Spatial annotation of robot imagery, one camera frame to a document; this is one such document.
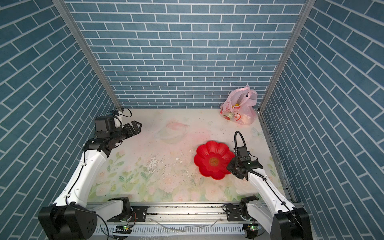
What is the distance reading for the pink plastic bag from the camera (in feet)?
3.19

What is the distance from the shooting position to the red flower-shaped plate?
91cm

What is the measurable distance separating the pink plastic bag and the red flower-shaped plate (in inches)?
9.4
